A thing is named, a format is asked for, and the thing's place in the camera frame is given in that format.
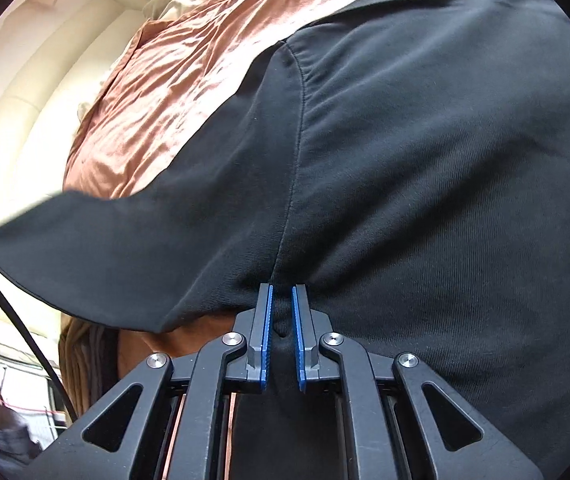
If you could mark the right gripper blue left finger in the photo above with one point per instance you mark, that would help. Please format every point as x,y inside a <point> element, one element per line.
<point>259,339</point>

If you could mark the black sweatshirt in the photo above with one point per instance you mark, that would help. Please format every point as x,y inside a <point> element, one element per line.
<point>408,161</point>

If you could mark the cream padded headboard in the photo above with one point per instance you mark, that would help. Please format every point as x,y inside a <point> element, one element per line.
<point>53,54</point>

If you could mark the orange bed sheet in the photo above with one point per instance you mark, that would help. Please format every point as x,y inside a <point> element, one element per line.
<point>170,80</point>

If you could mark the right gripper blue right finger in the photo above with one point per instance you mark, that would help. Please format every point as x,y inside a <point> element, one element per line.
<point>305,339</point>

